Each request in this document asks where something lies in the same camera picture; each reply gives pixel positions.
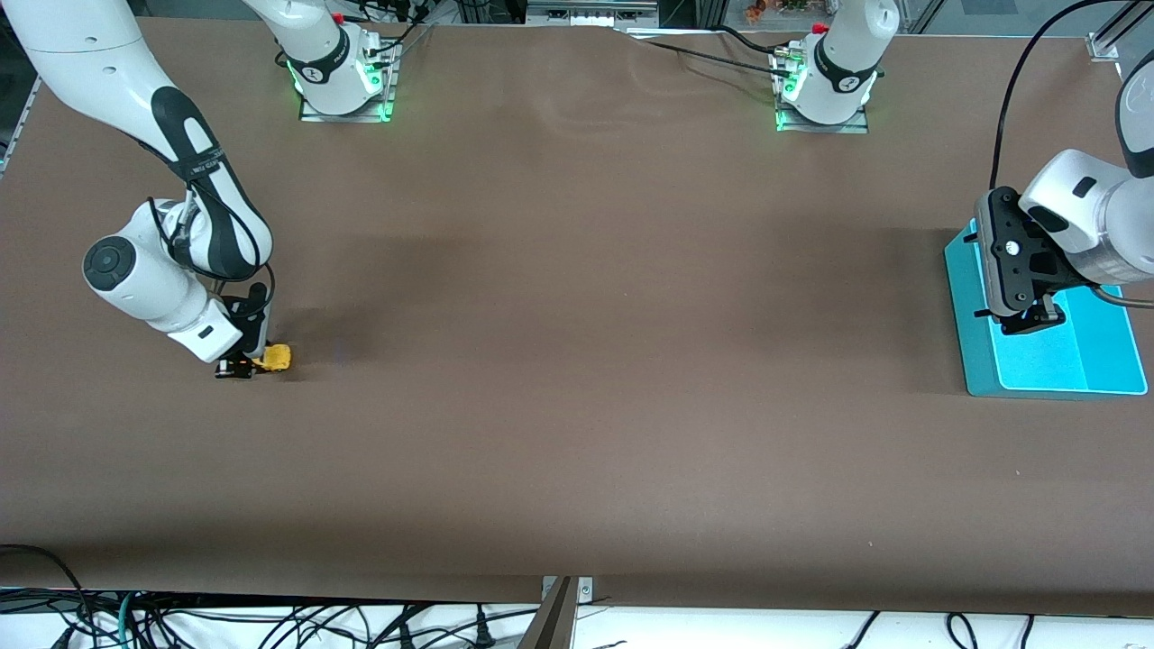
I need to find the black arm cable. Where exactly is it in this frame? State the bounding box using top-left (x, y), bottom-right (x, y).
top-left (990, 0), bottom-right (1078, 192)
top-left (149, 180), bottom-right (276, 339)

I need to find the grey power strip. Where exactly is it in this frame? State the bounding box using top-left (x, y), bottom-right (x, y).
top-left (526, 0), bottom-right (661, 26)

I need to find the black cable on table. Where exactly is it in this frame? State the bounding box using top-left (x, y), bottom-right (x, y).
top-left (622, 30), bottom-right (794, 80)

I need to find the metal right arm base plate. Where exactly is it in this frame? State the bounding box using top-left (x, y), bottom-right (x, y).
top-left (298, 36), bottom-right (398, 123)

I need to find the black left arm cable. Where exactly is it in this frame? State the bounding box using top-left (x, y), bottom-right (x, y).
top-left (990, 0), bottom-right (1078, 192)

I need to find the dark table support strut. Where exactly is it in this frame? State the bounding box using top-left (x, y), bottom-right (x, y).
top-left (517, 577), bottom-right (578, 649)

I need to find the aluminium frame corner profile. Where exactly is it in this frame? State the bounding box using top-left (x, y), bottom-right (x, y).
top-left (1086, 0), bottom-right (1139, 62)

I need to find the turquoise plastic bin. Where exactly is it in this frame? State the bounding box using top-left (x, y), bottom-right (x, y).
top-left (944, 217), bottom-right (1149, 398)

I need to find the small metal edge bracket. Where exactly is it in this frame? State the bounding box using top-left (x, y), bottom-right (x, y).
top-left (541, 575), bottom-right (596, 603)

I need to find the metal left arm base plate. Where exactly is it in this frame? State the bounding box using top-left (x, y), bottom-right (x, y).
top-left (773, 45), bottom-right (871, 136)

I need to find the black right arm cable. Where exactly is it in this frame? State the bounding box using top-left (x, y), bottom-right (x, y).
top-left (149, 180), bottom-right (276, 339)

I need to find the black looped floor cable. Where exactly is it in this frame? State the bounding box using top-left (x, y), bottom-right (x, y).
top-left (0, 544), bottom-right (91, 649)

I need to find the aluminium table edge rail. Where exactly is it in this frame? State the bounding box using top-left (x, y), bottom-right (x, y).
top-left (0, 77), bottom-right (43, 172)

